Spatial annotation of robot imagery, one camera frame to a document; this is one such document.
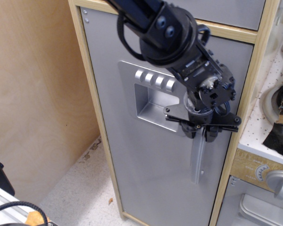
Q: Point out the silver oven knob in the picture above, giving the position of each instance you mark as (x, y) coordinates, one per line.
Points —
(274, 180)

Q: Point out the grey freezer door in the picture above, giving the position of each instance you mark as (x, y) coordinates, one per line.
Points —
(240, 13)

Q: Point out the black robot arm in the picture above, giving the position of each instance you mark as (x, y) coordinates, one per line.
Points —
(169, 37)

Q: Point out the aluminium rail base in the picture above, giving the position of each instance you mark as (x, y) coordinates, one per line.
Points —
(17, 214)

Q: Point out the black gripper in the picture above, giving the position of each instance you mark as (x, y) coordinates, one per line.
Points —
(191, 121)

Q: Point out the silver oven door handle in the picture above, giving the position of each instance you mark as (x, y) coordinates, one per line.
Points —
(260, 212)

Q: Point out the silver ice dispenser panel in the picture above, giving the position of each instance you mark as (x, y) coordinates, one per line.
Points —
(148, 92)

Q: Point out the black box at left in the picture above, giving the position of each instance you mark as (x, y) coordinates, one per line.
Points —
(5, 183)

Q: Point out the wooden toy kitchen frame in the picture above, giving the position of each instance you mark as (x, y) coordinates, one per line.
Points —
(246, 52)

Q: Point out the orange tape scrap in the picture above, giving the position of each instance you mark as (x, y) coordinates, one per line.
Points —
(34, 218)

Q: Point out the grey fridge door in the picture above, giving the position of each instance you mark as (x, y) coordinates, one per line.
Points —
(152, 165)

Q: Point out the white speckled stove top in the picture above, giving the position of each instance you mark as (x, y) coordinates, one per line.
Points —
(264, 117)

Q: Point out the black torn tape piece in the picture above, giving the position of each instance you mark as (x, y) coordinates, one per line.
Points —
(273, 110)

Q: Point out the silver fridge door handle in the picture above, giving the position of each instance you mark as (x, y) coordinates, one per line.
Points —
(198, 148)

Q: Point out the grey oven door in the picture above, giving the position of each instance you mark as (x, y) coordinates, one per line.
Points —
(229, 214)

